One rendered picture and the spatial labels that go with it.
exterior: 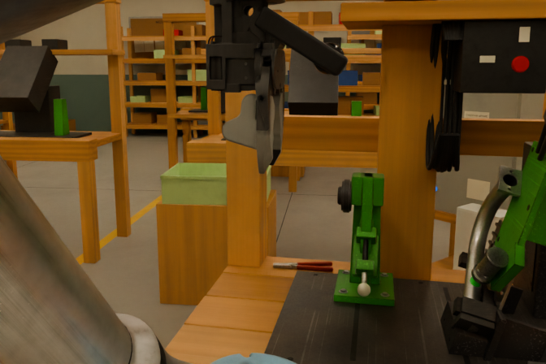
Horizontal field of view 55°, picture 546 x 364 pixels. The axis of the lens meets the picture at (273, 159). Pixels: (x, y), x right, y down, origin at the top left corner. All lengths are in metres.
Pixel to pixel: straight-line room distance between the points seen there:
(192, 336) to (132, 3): 10.84
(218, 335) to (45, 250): 0.77
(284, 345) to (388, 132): 0.57
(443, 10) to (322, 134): 0.44
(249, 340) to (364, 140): 0.60
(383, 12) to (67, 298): 0.93
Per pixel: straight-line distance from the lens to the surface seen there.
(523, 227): 0.97
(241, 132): 0.60
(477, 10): 1.17
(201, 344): 1.07
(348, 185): 1.15
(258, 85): 0.58
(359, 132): 1.37
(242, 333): 1.10
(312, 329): 1.07
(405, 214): 1.32
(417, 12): 1.16
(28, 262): 0.34
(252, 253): 1.40
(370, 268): 1.14
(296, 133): 1.39
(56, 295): 0.36
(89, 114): 12.10
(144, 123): 10.96
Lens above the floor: 1.40
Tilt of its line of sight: 10 degrees down
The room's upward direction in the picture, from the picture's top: straight up
